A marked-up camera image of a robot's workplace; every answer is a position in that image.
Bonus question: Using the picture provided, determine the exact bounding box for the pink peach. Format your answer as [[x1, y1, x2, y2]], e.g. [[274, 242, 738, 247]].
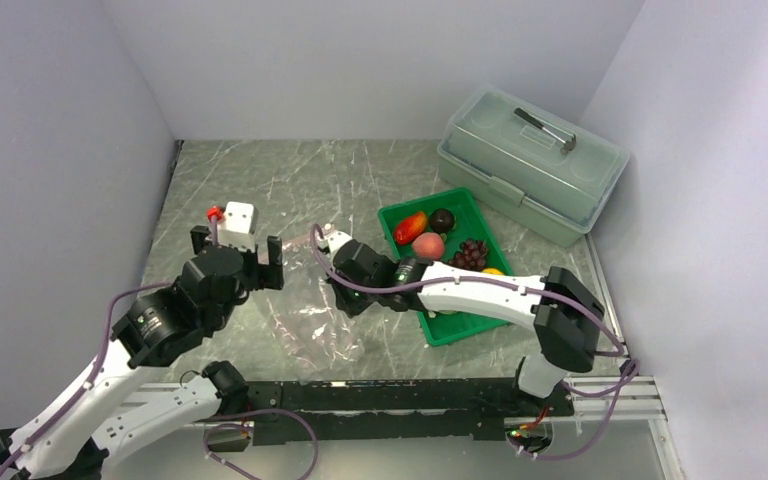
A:
[[411, 232, 445, 261]]

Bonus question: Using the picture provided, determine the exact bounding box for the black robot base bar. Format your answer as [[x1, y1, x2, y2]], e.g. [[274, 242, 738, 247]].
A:
[[214, 378, 574, 446]]

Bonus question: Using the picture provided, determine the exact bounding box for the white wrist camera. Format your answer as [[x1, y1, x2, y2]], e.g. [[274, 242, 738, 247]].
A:
[[206, 201, 258, 251], [318, 230, 352, 256]]

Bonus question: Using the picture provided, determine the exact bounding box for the pale green lidded storage box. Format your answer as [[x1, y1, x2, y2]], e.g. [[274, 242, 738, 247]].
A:
[[437, 86, 631, 247]]

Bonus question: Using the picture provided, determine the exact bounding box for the red mango fruit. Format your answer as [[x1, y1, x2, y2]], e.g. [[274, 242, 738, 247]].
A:
[[392, 211, 428, 246]]

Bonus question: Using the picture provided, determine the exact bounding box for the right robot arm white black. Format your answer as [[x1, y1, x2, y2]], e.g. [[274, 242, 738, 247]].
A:
[[316, 232, 605, 415]]

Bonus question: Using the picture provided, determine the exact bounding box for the clear zip top bag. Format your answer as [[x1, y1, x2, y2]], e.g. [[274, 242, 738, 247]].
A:
[[254, 236, 365, 382]]

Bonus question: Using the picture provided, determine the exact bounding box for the green plastic tray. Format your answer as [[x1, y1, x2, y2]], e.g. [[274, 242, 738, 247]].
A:
[[377, 187, 514, 348]]

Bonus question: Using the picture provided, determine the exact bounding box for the aluminium frame rail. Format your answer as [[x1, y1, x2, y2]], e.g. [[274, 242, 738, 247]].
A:
[[85, 238, 683, 480]]

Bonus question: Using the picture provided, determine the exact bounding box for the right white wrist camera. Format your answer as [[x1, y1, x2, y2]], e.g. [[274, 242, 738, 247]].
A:
[[318, 230, 352, 256]]

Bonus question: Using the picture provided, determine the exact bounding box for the purple grape bunch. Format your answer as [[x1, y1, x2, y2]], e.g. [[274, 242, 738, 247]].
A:
[[449, 238, 488, 271]]

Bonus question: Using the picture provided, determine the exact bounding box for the dark purple mangosteen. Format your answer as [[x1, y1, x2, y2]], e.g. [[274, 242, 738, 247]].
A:
[[428, 208, 456, 235]]

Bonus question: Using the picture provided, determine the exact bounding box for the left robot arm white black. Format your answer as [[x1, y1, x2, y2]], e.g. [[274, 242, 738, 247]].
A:
[[0, 229, 284, 479]]

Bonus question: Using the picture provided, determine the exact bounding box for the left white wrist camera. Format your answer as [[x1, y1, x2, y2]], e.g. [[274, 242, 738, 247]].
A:
[[206, 201, 258, 251]]

